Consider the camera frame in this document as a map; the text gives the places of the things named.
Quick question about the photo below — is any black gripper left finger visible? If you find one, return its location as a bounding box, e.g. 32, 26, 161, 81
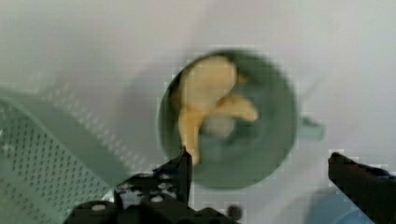
64, 148, 240, 224

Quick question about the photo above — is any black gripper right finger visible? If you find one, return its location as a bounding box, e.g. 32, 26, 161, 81
328, 152, 396, 224

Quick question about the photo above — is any peeled toy banana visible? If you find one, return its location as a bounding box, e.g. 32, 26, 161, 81
177, 56, 259, 165

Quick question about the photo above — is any green mug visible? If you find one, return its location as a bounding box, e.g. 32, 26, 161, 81
157, 49, 324, 189

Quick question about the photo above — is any blue cup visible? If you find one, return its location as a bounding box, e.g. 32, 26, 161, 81
305, 191, 374, 224

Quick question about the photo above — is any green perforated colander bowl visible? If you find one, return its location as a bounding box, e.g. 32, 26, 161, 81
0, 90, 128, 224

